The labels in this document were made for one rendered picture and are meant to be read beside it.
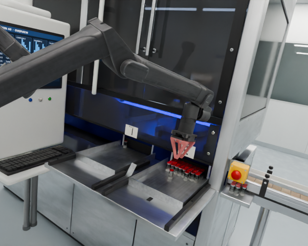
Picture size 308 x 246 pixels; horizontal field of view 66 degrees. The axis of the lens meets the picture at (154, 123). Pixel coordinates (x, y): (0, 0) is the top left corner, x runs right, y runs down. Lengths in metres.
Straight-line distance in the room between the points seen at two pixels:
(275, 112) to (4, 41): 5.27
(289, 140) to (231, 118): 4.70
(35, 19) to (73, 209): 1.25
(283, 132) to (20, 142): 5.08
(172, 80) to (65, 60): 0.31
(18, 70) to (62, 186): 1.48
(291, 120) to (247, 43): 4.68
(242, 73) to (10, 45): 0.84
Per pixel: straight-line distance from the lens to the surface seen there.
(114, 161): 1.25
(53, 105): 1.54
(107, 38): 0.51
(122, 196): 0.98
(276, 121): 5.68
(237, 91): 1.04
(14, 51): 0.90
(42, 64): 0.49
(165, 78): 0.66
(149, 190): 1.00
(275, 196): 1.23
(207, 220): 1.24
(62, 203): 1.97
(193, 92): 0.78
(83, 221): 1.84
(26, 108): 1.44
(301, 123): 5.66
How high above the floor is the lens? 1.40
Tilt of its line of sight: 14 degrees down
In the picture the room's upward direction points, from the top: 9 degrees clockwise
